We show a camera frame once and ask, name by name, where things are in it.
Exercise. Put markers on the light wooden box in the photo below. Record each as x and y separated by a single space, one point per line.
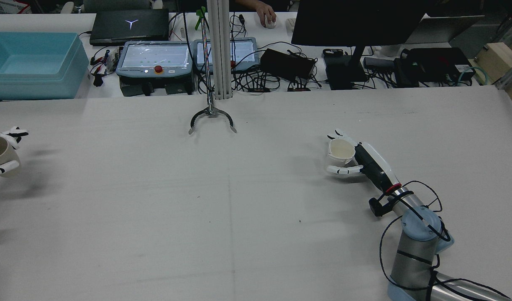
500 58

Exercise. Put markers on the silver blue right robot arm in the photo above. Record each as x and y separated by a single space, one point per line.
415 251

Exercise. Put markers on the black monitor with stand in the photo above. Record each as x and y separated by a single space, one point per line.
356 21

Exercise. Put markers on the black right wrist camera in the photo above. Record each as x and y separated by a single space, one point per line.
379 205

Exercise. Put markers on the black mini computer box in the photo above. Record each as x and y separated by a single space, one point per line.
436 65

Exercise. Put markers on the dark electronics box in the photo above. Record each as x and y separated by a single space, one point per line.
132 87

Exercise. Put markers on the light blue plastic bin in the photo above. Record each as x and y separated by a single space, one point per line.
34 62

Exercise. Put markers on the beige round cup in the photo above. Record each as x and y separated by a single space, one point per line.
1 152

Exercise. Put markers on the white cup with spout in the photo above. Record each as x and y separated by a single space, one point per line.
341 150

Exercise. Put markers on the white computer mouse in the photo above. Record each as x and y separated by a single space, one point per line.
270 24

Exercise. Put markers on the black power adapter brick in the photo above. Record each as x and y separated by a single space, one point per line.
285 65

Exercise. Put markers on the aluminium frame profile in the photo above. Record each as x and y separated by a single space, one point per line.
509 77

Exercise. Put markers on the black laptop white logo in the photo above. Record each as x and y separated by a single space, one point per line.
128 27

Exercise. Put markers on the black orange power connector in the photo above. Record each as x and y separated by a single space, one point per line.
298 88
258 89

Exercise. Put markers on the grey teach pendant red button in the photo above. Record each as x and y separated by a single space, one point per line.
155 58

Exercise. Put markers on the bare person hand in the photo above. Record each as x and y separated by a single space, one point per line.
266 14

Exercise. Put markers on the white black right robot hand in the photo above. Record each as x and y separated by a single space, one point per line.
375 167

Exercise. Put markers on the metal claw grabber tool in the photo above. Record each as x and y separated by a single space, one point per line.
213 112

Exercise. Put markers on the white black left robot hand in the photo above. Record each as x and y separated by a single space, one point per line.
14 136

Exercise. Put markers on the aluminium profile post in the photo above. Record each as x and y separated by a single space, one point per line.
219 50

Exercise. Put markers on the grey usb hub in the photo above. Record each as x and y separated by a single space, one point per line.
379 62

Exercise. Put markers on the red black clip leads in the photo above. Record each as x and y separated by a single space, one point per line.
100 67

